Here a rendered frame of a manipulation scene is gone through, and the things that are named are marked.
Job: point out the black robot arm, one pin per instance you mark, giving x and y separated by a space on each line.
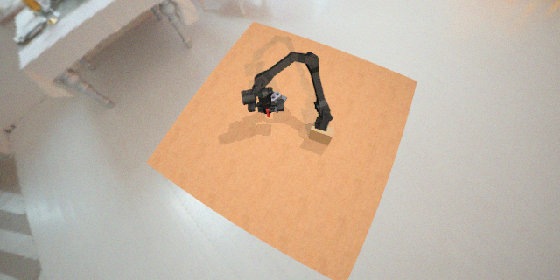
264 93

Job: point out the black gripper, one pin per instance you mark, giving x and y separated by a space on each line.
270 105

